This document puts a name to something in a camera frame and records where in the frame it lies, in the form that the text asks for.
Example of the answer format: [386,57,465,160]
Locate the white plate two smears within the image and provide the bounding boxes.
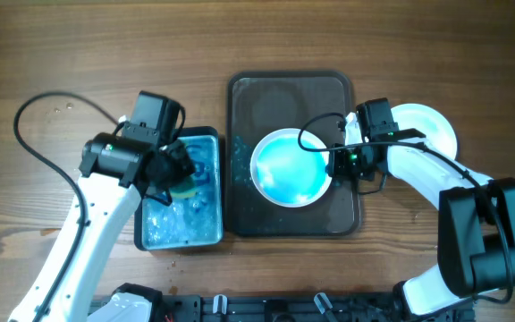
[344,103,459,161]

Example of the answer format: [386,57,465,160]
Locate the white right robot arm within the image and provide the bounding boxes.
[328,132,515,321]

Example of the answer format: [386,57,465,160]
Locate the green yellow sponge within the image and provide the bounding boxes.
[169,176,198,199]

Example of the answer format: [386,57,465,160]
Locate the white plate streak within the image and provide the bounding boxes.
[249,128,332,208]

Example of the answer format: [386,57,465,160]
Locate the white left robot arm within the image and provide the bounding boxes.
[9,133,194,321]

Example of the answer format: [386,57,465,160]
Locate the dark brown serving tray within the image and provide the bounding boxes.
[224,70,362,238]

